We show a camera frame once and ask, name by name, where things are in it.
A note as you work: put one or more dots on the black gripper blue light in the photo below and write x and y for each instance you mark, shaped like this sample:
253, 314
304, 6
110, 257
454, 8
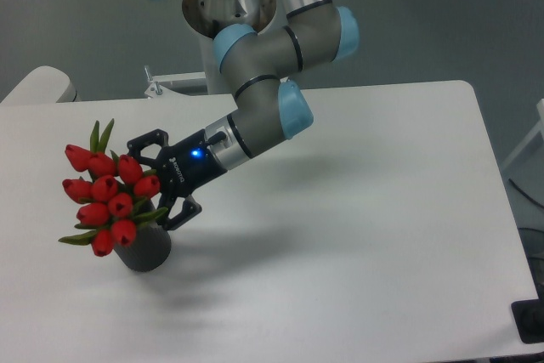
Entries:
181, 168

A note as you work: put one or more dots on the red tulip bouquet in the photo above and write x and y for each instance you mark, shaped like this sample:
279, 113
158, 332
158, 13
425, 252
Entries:
115, 203

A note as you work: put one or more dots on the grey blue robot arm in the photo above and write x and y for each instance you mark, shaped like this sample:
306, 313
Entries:
257, 68

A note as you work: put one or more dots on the dark grey ribbed vase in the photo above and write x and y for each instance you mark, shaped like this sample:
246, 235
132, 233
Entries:
149, 250

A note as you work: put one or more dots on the white chair edge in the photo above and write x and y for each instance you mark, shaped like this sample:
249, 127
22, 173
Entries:
43, 85

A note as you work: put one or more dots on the white furniture leg right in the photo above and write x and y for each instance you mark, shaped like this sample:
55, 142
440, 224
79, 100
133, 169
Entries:
528, 145

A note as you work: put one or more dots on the black box at table corner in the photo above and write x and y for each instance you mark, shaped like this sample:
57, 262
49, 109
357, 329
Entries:
528, 316

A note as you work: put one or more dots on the white metal base frame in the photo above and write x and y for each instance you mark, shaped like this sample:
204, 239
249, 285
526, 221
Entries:
192, 84

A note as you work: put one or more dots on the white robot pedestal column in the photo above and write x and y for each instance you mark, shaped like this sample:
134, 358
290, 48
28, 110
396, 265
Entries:
208, 57

